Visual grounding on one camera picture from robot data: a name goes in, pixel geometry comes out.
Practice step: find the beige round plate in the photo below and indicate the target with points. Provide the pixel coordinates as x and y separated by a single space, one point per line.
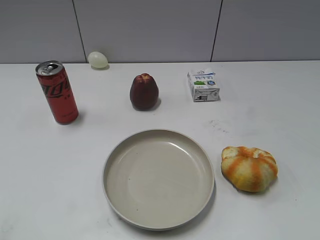
158 179

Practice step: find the small white milk carton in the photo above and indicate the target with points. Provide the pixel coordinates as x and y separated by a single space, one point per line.
203 85

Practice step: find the orange striped bread bun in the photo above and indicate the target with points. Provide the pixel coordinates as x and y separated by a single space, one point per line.
248 169

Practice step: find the dark red wax apple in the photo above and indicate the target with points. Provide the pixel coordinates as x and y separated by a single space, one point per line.
144 92

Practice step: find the red cola can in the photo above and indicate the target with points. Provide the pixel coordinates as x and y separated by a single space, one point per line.
55 84

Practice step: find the pale white egg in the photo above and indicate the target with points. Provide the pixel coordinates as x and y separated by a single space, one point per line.
97 60

